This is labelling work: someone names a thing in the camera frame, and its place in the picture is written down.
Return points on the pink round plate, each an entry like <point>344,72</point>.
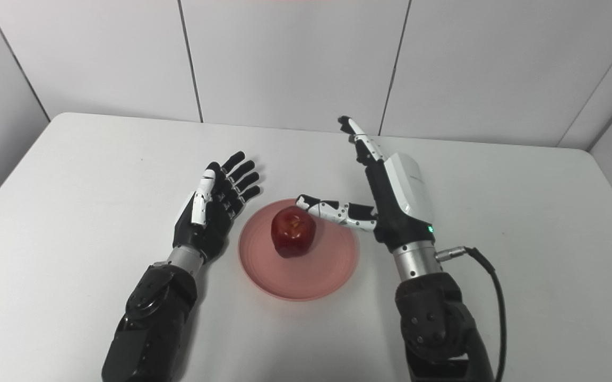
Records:
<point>306,276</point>

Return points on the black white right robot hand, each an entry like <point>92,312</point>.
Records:
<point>398,217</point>

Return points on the red apple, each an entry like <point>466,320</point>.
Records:
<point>292,232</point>

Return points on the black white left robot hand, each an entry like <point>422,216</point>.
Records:
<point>210,228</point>

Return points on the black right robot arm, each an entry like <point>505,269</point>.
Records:
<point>433,323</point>

